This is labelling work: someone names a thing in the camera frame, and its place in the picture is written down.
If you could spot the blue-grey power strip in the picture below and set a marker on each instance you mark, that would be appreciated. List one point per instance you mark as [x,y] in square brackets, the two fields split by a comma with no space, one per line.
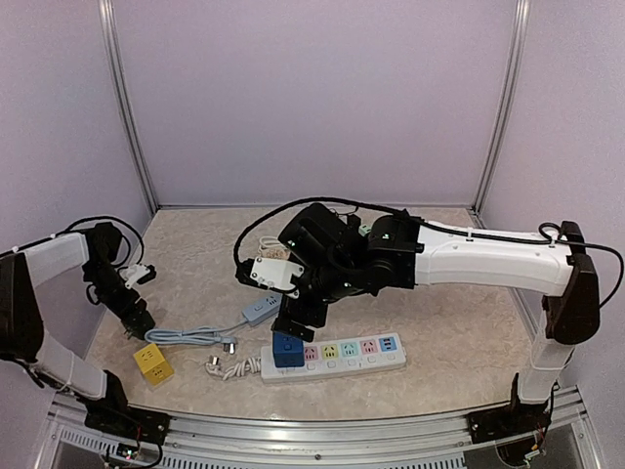
[204,336]

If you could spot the white power strip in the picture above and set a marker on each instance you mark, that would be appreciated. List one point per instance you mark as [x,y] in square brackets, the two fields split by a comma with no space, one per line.
[323,360]

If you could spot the dark green cube socket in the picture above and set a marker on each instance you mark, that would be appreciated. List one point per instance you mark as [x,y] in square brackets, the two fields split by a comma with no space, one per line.
[135,333]

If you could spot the mint green plug adapter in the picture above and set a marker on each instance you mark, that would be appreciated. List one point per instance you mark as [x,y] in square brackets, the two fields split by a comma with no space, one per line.
[363,227]

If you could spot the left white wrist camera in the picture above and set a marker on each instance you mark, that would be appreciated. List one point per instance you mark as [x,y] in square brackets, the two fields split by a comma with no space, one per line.
[138,274]

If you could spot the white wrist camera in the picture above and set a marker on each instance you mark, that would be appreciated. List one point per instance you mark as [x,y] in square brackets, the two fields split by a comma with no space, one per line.
[138,274]
[277,275]

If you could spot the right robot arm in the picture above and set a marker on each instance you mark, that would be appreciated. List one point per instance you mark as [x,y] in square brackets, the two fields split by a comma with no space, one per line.
[335,259]

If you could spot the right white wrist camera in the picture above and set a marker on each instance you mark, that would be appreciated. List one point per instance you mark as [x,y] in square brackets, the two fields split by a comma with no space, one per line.
[277,275]

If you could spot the orange power strip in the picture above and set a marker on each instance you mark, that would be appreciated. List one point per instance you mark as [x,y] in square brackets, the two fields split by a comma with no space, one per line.
[268,242]

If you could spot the beige plug adapter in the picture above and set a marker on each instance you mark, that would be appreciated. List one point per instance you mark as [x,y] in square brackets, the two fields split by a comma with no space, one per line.
[275,253]

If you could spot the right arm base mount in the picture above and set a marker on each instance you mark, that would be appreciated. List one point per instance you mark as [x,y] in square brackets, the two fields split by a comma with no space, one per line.
[504,422]

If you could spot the aluminium frame post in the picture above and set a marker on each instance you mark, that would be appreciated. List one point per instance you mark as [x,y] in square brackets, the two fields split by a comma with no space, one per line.
[505,104]
[122,97]

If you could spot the right aluminium frame post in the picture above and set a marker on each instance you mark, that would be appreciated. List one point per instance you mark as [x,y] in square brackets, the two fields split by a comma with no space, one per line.
[505,104]

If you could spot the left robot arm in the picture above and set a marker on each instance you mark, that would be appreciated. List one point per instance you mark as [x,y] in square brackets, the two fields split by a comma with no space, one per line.
[36,299]

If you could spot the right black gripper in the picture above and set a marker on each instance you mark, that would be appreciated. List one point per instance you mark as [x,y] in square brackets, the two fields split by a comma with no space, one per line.
[313,317]

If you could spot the left aluminium frame post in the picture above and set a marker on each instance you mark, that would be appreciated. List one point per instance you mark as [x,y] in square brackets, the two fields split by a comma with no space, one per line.
[122,97]

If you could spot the yellow cube socket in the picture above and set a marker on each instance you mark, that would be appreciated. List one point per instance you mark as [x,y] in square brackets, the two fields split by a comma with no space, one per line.
[152,364]

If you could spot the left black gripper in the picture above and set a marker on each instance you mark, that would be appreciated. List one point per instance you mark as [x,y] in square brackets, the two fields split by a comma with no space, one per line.
[119,308]

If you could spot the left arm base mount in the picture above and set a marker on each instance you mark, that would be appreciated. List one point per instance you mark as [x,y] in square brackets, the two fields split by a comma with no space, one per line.
[142,425]

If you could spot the blue cube socket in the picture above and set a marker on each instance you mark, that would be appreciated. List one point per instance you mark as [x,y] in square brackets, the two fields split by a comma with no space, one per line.
[287,351]

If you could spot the aluminium front rail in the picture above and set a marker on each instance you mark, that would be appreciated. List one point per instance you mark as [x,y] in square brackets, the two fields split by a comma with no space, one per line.
[440,440]

